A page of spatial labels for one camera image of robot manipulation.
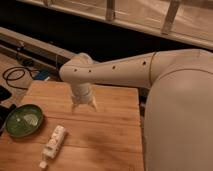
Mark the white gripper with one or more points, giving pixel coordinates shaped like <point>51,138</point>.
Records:
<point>82,94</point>

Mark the white plastic bottle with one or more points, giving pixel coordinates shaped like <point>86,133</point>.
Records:
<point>53,145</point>

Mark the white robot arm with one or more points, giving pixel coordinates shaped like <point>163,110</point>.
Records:
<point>178,122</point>

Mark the green ceramic bowl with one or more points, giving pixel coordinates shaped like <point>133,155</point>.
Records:
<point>24,120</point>

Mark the blue object on floor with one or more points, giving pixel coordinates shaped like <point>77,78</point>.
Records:
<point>42,75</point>

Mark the black object at left edge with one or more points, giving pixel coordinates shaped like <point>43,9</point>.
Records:
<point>5,110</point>

